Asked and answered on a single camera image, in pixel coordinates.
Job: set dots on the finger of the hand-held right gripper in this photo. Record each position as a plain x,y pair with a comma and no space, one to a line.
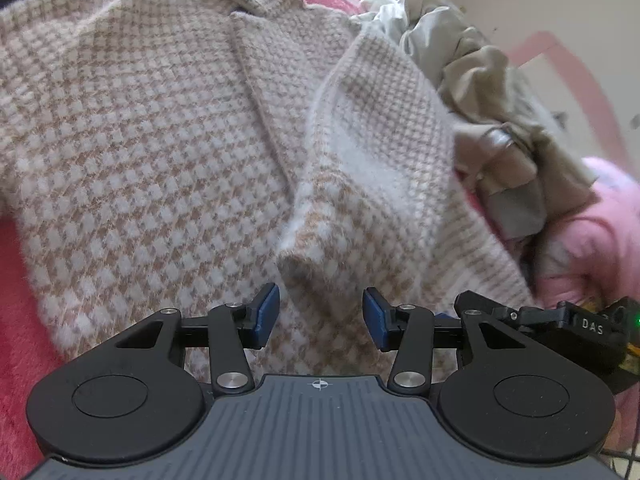
482,304

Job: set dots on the pink printed blanket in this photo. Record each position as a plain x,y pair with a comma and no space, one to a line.
20,285

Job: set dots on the pile of cream clothes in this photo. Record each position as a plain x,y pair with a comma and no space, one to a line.
500,110

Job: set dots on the beige houndstooth knit sweater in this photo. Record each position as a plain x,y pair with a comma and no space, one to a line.
150,135

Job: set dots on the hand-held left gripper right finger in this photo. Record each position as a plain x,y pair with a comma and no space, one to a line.
375,320

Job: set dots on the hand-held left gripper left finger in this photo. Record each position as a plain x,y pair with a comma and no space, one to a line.
265,315

